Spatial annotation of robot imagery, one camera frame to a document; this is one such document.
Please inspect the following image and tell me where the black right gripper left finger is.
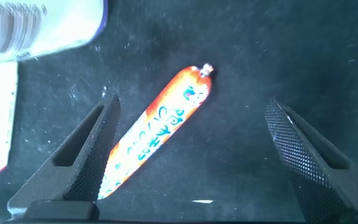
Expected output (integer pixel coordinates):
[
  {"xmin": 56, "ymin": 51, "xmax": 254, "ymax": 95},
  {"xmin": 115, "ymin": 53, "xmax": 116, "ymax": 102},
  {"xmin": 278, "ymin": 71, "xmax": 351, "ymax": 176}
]
[{"xmin": 6, "ymin": 93, "xmax": 121, "ymax": 220}]

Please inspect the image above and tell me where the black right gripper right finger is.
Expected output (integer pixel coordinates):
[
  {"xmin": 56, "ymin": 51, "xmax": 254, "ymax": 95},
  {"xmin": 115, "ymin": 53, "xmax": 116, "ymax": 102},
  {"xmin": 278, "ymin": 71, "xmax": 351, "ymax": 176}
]
[{"xmin": 264, "ymin": 99, "xmax": 358, "ymax": 224}]

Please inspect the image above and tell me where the orange sausage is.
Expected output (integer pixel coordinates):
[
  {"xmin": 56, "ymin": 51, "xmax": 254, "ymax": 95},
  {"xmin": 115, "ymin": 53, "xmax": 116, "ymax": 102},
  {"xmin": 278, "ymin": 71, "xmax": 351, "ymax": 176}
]
[{"xmin": 97, "ymin": 63, "xmax": 214, "ymax": 200}]

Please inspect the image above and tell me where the white marker pen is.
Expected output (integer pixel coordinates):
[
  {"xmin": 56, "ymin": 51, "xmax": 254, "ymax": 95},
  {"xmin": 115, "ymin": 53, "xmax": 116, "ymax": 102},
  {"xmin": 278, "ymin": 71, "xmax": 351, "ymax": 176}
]
[{"xmin": 0, "ymin": 61, "xmax": 19, "ymax": 173}]

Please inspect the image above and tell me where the purple trash bag roll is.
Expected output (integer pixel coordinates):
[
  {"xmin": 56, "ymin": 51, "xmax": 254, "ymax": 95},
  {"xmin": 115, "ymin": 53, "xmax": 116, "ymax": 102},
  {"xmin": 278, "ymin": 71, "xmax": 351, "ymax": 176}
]
[{"xmin": 0, "ymin": 0, "xmax": 109, "ymax": 72}]

